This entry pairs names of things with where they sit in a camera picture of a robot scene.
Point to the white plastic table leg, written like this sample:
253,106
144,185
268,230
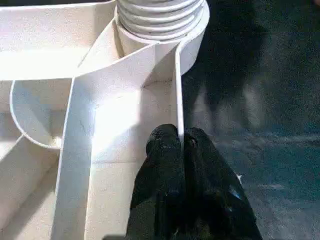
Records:
160,17

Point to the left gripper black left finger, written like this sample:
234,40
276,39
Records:
160,180

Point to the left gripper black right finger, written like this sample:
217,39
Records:
215,195

